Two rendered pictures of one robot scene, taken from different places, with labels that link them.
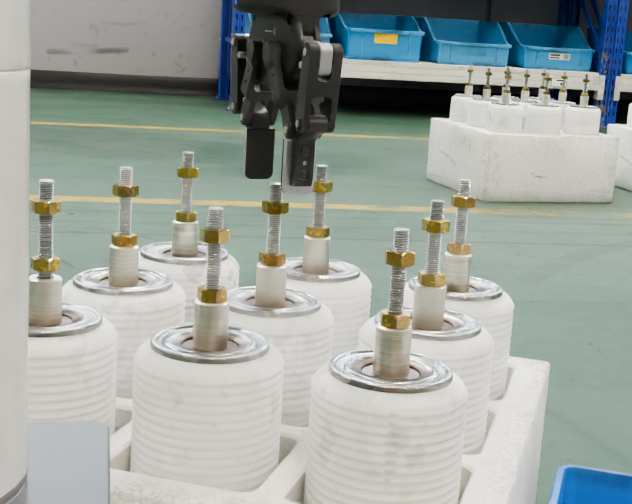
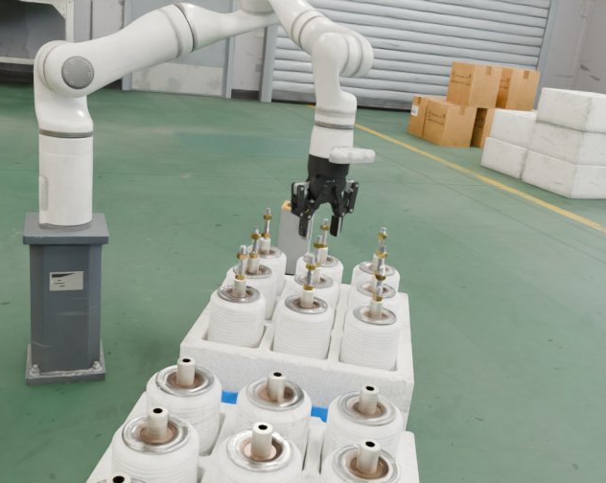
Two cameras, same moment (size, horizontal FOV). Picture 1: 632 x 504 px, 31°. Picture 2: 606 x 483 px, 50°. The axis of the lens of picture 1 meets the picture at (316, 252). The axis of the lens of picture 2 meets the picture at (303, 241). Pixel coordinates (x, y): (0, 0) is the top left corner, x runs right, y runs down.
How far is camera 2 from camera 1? 1.25 m
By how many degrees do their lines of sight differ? 76
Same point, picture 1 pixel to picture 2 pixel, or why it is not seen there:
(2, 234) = (53, 179)
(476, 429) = (288, 348)
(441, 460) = (217, 322)
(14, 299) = (57, 192)
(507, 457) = (269, 356)
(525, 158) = not seen: outside the picture
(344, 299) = (357, 301)
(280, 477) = not seen: hidden behind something
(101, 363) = not seen: hidden behind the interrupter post
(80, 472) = (79, 234)
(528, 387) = (363, 371)
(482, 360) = (290, 321)
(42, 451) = (90, 231)
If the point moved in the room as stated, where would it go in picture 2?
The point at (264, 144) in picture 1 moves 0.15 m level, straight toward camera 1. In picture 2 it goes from (335, 222) to (255, 218)
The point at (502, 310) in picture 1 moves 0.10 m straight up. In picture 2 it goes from (360, 328) to (369, 271)
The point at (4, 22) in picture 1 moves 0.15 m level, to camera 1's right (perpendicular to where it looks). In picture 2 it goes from (53, 146) to (32, 164)
